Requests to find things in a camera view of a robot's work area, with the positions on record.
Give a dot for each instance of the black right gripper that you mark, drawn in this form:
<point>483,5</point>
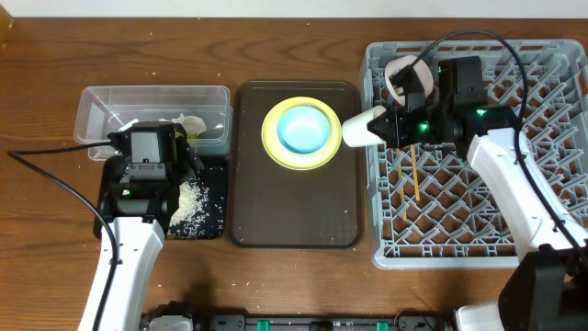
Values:
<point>397,135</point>

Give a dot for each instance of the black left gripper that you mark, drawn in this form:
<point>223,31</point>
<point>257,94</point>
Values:
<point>188,161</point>

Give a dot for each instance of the white paper cup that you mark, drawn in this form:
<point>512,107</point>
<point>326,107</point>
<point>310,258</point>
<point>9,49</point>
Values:
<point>355,130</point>

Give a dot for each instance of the white bowl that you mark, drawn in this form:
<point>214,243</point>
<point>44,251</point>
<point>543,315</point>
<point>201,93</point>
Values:
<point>422,70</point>

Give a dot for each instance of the light blue small plate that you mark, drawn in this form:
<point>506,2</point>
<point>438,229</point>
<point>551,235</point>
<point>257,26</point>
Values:
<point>303,130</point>

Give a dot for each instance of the yellow plate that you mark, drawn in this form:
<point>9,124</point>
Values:
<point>301,162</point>

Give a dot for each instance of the white tissue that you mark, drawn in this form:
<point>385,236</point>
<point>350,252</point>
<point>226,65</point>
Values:
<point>191,124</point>

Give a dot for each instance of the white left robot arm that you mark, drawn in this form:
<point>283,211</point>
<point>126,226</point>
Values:
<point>128,251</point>

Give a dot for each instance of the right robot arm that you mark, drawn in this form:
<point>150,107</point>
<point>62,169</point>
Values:
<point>548,289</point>

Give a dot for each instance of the clear plastic waste bin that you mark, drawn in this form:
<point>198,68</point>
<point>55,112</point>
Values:
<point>105,109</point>

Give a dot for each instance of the grey dishwasher rack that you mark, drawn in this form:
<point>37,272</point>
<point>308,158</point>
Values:
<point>456,223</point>

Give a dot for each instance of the spilled rice grains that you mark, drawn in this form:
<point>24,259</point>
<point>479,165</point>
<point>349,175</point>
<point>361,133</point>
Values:
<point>201,212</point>

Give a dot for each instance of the black rectangular tray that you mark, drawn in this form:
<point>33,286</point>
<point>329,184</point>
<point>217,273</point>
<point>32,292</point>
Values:
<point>213,173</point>

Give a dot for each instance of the dark brown serving tray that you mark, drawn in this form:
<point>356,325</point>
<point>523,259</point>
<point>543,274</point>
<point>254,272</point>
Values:
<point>273,206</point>

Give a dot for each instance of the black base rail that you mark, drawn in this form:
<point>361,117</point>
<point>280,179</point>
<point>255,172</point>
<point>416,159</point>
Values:
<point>183,316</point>

